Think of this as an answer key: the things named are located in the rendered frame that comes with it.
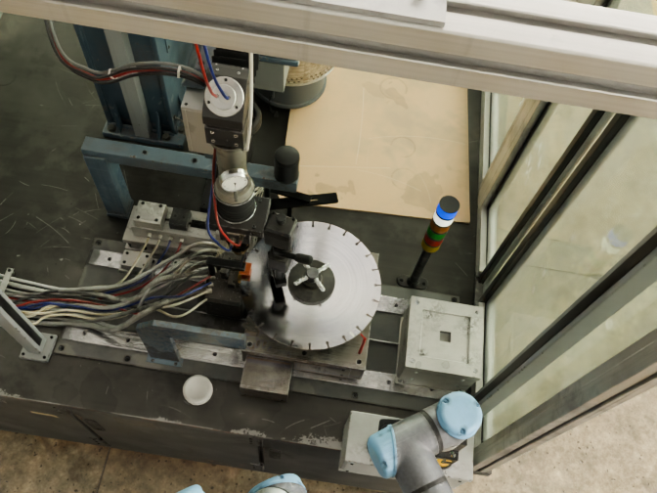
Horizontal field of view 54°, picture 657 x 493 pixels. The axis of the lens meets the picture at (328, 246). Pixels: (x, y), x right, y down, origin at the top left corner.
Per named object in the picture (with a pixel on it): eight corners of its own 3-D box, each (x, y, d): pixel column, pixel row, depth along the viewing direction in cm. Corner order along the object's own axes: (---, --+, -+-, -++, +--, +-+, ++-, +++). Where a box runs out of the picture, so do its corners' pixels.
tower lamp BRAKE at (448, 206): (457, 203, 142) (459, 197, 140) (456, 221, 140) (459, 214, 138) (436, 201, 142) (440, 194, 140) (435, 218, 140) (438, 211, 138)
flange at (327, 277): (293, 308, 147) (294, 304, 145) (283, 266, 152) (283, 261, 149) (340, 298, 149) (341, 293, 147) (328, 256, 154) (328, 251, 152)
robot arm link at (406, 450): (399, 498, 100) (459, 468, 103) (367, 431, 105) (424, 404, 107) (390, 504, 107) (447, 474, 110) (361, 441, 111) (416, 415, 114)
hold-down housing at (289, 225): (295, 258, 140) (299, 211, 122) (288, 277, 137) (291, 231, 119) (271, 250, 140) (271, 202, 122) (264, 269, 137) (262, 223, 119)
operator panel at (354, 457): (457, 442, 156) (474, 429, 143) (455, 490, 151) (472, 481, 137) (343, 425, 156) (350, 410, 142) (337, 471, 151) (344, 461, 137)
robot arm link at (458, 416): (426, 401, 106) (470, 380, 108) (414, 416, 116) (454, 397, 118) (451, 446, 103) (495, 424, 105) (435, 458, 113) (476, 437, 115)
